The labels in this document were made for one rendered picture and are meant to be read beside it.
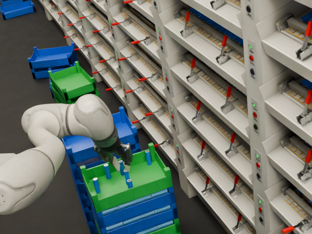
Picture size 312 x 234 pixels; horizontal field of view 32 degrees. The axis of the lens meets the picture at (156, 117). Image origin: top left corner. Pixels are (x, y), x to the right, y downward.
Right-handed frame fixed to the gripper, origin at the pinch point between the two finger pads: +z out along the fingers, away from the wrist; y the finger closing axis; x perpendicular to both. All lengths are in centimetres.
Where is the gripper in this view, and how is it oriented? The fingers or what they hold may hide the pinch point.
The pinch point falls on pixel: (121, 164)
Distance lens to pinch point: 201.7
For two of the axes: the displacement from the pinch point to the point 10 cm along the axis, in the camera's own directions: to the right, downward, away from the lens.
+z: 2.1, 5.2, 8.3
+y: 9.7, -0.2, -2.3
